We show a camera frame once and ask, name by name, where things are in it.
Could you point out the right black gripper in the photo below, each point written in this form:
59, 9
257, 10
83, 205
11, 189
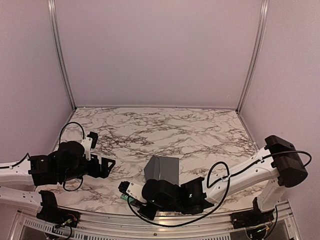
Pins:
149, 215

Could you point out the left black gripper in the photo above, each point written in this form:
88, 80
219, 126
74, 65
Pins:
104, 172

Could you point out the dark grey envelope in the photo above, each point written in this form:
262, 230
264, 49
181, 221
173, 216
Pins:
163, 168

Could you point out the green white glue stick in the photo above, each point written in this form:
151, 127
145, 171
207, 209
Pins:
127, 198

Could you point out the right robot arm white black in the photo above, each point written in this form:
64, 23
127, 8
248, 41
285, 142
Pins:
278, 163

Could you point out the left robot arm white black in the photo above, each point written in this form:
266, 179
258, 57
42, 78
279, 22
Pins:
38, 170

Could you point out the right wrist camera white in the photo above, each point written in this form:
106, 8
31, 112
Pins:
132, 190

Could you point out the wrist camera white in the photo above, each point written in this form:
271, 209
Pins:
132, 190
89, 142

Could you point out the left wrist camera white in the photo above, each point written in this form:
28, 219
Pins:
89, 142

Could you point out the front aluminium rail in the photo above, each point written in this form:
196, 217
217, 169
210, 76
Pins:
107, 226

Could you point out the left aluminium frame post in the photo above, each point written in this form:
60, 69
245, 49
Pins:
59, 52

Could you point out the aluminium frame post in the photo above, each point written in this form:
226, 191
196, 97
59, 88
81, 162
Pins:
59, 52
261, 27

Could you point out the right aluminium frame post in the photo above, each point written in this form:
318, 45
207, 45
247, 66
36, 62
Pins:
261, 27

